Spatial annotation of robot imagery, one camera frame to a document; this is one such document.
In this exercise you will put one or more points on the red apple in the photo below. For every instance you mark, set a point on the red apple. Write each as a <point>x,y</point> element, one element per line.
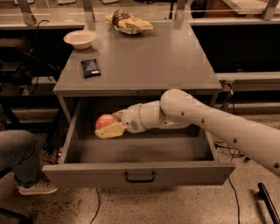
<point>104,121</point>

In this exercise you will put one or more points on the person's leg in jeans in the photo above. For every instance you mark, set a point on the person's leg in jeans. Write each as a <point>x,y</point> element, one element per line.
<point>19,152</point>

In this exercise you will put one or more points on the dark machinery at left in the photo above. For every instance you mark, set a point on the dark machinery at left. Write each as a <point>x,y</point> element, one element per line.
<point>30,55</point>

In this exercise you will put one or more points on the black drawer handle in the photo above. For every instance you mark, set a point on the black drawer handle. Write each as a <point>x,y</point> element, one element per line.
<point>139,178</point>

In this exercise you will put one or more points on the white sneaker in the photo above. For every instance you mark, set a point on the white sneaker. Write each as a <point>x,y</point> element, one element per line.
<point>43,187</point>

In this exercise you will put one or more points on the white bowl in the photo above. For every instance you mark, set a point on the white bowl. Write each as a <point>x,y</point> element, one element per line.
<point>81,39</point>

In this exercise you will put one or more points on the crumpled chip bag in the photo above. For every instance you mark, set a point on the crumpled chip bag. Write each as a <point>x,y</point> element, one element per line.
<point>127,23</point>

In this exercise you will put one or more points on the black pole on floor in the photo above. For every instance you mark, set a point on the black pole on floor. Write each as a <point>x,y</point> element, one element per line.
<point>264,195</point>

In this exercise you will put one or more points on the black chair base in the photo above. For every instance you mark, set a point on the black chair base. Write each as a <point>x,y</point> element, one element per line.
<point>22,219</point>

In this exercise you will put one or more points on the grey cabinet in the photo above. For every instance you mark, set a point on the grey cabinet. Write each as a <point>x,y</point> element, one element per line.
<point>168,56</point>

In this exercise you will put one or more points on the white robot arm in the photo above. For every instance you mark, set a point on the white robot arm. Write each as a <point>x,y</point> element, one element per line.
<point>177,109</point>

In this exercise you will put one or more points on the open grey top drawer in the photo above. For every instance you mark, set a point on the open grey top drawer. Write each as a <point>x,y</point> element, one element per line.
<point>179,157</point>

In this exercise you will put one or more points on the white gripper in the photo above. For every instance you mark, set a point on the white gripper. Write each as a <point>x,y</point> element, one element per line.
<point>130,118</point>

